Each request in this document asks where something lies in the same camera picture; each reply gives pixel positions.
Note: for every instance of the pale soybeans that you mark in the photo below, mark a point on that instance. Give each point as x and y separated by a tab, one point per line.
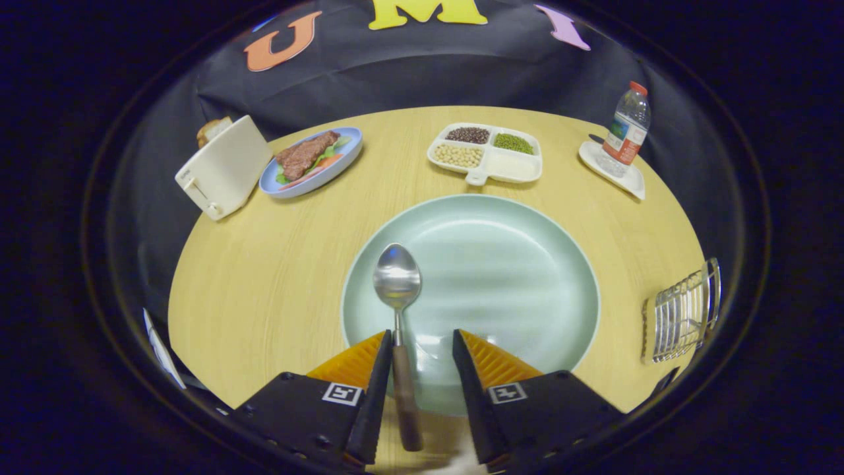
457	156

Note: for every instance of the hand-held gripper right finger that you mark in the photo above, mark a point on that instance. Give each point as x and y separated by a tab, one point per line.
547	415

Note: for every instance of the white toaster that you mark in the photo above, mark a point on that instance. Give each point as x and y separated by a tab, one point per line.
224	171

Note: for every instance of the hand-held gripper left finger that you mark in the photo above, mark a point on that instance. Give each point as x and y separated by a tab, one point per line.
303	415

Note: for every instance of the blue oval plate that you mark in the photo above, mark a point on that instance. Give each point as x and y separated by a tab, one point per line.
310	188

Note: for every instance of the green mung beans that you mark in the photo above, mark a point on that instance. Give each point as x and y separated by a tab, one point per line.
513	143

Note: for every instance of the brown toast slice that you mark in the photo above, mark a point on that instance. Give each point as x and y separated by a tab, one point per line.
211	130

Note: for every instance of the brown steak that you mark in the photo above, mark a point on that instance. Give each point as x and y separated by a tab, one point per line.
304	156

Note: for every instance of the black backdrop cloth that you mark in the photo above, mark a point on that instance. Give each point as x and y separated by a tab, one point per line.
395	72

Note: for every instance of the clear red-capped water bottle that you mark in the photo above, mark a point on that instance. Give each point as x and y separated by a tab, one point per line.
626	132

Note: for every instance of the white square coaster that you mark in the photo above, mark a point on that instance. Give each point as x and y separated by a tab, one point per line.
630	185

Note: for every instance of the white divided dish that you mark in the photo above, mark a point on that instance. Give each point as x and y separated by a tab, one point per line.
511	168

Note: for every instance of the light green round plate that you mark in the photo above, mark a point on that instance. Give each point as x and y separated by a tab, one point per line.
501	277

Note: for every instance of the green lettuce leaves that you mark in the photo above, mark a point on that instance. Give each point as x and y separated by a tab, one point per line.
339	144

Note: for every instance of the dark red beans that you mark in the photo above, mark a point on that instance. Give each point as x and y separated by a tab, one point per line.
468	135

